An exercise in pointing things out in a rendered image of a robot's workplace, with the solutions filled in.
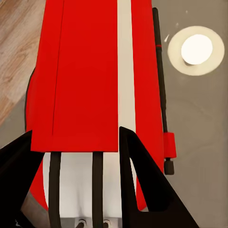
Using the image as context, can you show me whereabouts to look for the radio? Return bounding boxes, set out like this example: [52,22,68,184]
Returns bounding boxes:
[24,0,176,228]

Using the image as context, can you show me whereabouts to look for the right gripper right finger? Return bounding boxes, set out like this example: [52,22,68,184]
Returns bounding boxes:
[119,126,199,228]

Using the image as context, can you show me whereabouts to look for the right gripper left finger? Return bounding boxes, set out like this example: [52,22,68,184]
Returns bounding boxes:
[0,130,45,228]

